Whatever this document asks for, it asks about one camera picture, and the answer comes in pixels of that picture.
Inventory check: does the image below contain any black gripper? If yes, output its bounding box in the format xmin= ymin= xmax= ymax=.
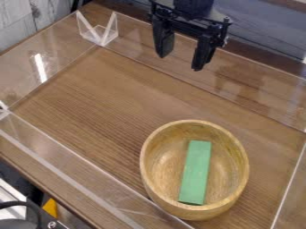
xmin=149 ymin=0 xmax=232 ymax=72

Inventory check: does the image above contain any green rectangular block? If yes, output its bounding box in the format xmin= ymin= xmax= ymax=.
xmin=177 ymin=140 xmax=211 ymax=206

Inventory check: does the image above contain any brown wooden bowl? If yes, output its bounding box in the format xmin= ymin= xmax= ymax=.
xmin=140 ymin=120 xmax=250 ymax=221

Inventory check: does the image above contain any yellow warning label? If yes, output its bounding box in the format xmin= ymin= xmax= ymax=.
xmin=43 ymin=199 xmax=59 ymax=217

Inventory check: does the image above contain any clear acrylic corner bracket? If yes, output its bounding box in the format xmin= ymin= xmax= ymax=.
xmin=75 ymin=12 xmax=119 ymax=47

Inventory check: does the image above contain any clear acrylic front wall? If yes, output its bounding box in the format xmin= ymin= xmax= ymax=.
xmin=0 ymin=102 xmax=194 ymax=229

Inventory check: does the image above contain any black cable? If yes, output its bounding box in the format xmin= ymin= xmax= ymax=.
xmin=0 ymin=199 xmax=40 ymax=229

